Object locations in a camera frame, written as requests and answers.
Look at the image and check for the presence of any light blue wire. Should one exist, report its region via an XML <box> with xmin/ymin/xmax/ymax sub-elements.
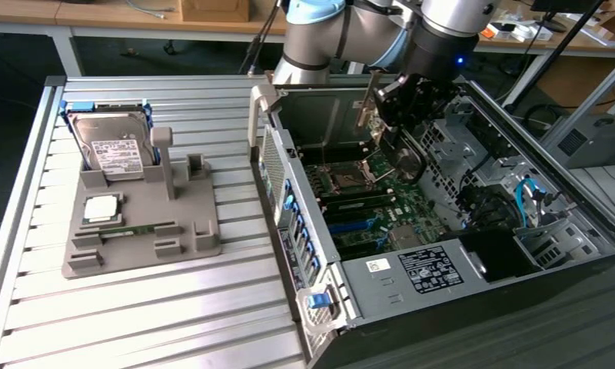
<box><xmin>515</xmin><ymin>175</ymin><xmax>544</xmax><ymax>231</ymax></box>

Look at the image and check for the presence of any perforated metal drive cage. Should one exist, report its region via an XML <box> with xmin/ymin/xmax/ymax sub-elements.
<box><xmin>415</xmin><ymin>117</ymin><xmax>494</xmax><ymax>216</ymax></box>

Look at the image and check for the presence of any grey computer tower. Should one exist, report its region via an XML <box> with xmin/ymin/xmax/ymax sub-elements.
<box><xmin>540</xmin><ymin>113</ymin><xmax>615</xmax><ymax>170</ymax></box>

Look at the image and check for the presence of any green motherboard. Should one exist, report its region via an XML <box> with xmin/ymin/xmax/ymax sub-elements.
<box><xmin>301</xmin><ymin>144</ymin><xmax>466</xmax><ymax>262</ymax></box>

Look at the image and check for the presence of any black hanging cable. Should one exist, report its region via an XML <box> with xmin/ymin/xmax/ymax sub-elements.
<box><xmin>239</xmin><ymin>0</ymin><xmax>281</xmax><ymax>76</ymax></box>

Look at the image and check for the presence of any white box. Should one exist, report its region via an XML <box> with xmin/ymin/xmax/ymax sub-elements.
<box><xmin>510</xmin><ymin>23</ymin><xmax>554</xmax><ymax>42</ymax></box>

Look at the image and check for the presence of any grey power supply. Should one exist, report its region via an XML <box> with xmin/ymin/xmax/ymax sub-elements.
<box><xmin>337</xmin><ymin>240</ymin><xmax>487</xmax><ymax>327</ymax></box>

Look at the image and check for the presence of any brown cardboard box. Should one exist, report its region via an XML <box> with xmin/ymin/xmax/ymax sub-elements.
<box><xmin>179</xmin><ymin>0</ymin><xmax>251</xmax><ymax>23</ymax></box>

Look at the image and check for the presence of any grey parts rack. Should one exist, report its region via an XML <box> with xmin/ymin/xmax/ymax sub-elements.
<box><xmin>60</xmin><ymin>125</ymin><xmax>224</xmax><ymax>281</ymax></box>

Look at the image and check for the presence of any black RAM stick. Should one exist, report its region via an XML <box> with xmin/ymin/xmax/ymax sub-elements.
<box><xmin>325</xmin><ymin>194</ymin><xmax>396</xmax><ymax>213</ymax></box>

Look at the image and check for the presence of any black open PC case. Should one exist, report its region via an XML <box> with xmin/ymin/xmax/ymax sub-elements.
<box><xmin>249</xmin><ymin>75</ymin><xmax>615</xmax><ymax>369</ymax></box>

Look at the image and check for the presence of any metal socket cover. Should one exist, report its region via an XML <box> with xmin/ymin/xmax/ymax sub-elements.
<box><xmin>360</xmin><ymin>148</ymin><xmax>391</xmax><ymax>182</ymax></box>

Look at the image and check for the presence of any pale grey case handle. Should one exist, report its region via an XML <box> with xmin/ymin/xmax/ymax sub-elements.
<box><xmin>249</xmin><ymin>85</ymin><xmax>279</xmax><ymax>149</ymax></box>
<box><xmin>295</xmin><ymin>284</ymin><xmax>351</xmax><ymax>336</ymax></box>

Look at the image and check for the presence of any aluminium slat table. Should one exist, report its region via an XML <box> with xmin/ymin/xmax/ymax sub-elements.
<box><xmin>0</xmin><ymin>75</ymin><xmax>615</xmax><ymax>369</ymax></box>

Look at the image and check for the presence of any blue expansion slot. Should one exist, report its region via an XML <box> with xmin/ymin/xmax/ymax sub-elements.
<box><xmin>329</xmin><ymin>219</ymin><xmax>373</xmax><ymax>233</ymax></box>

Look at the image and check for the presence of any hard disk in blue carrier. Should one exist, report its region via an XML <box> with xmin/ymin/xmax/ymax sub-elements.
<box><xmin>58</xmin><ymin>98</ymin><xmax>157</xmax><ymax>184</ymax></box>

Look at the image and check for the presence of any black slanted pole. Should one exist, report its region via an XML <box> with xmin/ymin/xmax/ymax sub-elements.
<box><xmin>500</xmin><ymin>0</ymin><xmax>607</xmax><ymax>115</ymax></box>

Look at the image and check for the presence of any wooden desk with grey frame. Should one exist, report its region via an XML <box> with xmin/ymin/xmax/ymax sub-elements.
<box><xmin>0</xmin><ymin>0</ymin><xmax>288</xmax><ymax>78</ymax></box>

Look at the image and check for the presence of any green RAM stick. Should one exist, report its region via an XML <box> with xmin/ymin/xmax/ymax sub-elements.
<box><xmin>97</xmin><ymin>225</ymin><xmax>159</xmax><ymax>238</ymax></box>

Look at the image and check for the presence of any CPU chip with silver lid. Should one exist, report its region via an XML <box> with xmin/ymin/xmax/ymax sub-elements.
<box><xmin>82</xmin><ymin>196</ymin><xmax>121</xmax><ymax>226</ymax></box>

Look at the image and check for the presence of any thin grey cable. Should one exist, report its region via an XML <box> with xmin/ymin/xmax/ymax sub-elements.
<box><xmin>125</xmin><ymin>0</ymin><xmax>179</xmax><ymax>18</ymax></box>

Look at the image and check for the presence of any CPU socket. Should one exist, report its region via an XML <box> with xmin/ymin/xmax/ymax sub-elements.
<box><xmin>327</xmin><ymin>161</ymin><xmax>375</xmax><ymax>191</ymax></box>

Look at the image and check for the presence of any grey metal disk bay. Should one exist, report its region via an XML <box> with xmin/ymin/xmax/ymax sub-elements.
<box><xmin>511</xmin><ymin>217</ymin><xmax>595</xmax><ymax>270</ymax></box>

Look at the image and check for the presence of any black wire bundle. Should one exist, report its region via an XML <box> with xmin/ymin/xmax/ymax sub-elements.
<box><xmin>454</xmin><ymin>180</ymin><xmax>519</xmax><ymax>234</ymax></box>

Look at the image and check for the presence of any graphics card with metal bracket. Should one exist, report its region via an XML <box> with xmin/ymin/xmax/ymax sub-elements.
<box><xmin>355</xmin><ymin>68</ymin><xmax>427</xmax><ymax>186</ymax></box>

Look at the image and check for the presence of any black monitor with stand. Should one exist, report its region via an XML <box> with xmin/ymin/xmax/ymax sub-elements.
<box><xmin>530</xmin><ymin>0</ymin><xmax>604</xmax><ymax>34</ymax></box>

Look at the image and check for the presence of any grey chipset heat sink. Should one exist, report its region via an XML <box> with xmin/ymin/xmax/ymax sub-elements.
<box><xmin>388</xmin><ymin>226</ymin><xmax>424</xmax><ymax>249</ymax></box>

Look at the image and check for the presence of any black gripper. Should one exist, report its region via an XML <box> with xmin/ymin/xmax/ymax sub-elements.
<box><xmin>378</xmin><ymin>25</ymin><xmax>480</xmax><ymax>128</ymax></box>

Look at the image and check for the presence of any orange and black box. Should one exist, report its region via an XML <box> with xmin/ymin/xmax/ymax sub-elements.
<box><xmin>479</xmin><ymin>22</ymin><xmax>516</xmax><ymax>39</ymax></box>

